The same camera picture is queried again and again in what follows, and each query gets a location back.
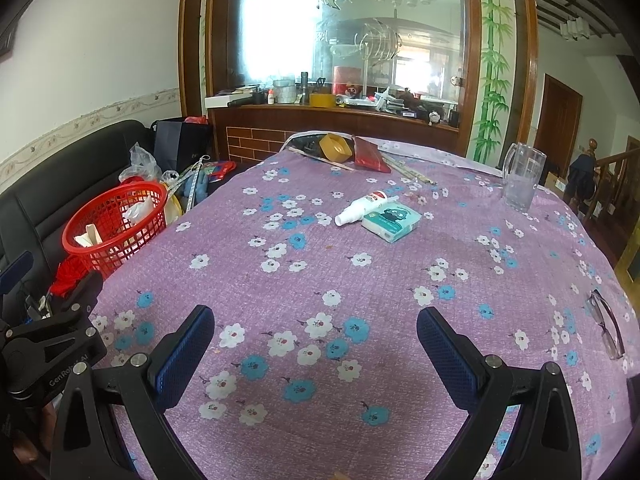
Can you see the grey round tin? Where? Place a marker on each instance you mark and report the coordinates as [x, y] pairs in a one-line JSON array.
[[285, 91]]

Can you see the cardboard box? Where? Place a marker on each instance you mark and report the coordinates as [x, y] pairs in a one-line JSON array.
[[556, 182]]

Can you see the black sofa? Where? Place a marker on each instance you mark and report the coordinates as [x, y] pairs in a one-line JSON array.
[[50, 175]]

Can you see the clear plastic bag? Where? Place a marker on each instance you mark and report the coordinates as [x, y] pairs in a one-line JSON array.
[[142, 160]]

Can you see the gold black striped column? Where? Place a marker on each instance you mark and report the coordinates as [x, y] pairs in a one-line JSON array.
[[631, 260]]

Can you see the red packet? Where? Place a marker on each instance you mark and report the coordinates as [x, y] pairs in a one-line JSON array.
[[370, 155]]

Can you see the white spray bottle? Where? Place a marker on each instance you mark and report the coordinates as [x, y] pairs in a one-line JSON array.
[[362, 207]]

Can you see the clear plastic mug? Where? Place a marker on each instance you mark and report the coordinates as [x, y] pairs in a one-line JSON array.
[[522, 185]]

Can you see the bamboo wall painting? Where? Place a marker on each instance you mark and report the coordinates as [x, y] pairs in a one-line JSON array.
[[495, 60]]

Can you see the tan tape roll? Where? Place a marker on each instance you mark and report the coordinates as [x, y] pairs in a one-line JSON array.
[[332, 152]]

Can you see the wooden glass partition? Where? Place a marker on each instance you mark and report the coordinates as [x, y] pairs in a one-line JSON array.
[[250, 142]]

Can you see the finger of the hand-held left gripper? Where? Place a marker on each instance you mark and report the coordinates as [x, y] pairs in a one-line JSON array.
[[17, 267], [87, 290]]

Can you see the clear purple eyeglasses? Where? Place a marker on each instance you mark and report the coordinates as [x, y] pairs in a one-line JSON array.
[[607, 327]]

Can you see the yellow measuring tape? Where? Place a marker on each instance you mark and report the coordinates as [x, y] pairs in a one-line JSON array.
[[187, 175]]

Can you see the ceiling lamp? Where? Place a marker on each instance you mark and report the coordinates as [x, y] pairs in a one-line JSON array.
[[575, 29]]

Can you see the dark jacket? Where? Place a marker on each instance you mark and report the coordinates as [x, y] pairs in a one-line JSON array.
[[582, 177]]

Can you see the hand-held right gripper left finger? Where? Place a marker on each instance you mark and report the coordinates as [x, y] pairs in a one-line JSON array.
[[182, 355]]

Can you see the wooden stair railing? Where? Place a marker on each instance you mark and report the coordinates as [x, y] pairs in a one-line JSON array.
[[615, 180]]

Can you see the teal tissue pack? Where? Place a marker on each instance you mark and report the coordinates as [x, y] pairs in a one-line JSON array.
[[392, 222]]

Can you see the black bag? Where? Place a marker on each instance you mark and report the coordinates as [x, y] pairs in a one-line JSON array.
[[180, 142]]

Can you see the purple floral tablecloth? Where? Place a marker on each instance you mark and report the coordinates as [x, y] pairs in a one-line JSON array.
[[350, 285]]

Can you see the bundle of wrapped chopsticks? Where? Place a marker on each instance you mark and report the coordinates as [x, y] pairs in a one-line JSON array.
[[407, 170]]

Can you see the brown wooden door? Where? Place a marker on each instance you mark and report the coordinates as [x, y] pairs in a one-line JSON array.
[[560, 120]]

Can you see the white flat box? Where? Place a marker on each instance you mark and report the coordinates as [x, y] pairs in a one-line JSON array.
[[225, 101]]

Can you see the red cloth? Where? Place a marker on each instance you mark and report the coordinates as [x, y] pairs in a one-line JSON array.
[[70, 275]]

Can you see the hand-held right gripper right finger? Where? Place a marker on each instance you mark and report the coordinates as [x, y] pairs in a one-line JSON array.
[[445, 355]]

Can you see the red gift box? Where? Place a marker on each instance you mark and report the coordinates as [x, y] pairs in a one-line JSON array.
[[347, 80]]

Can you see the red plastic basket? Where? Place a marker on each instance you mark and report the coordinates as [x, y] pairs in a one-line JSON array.
[[115, 245]]

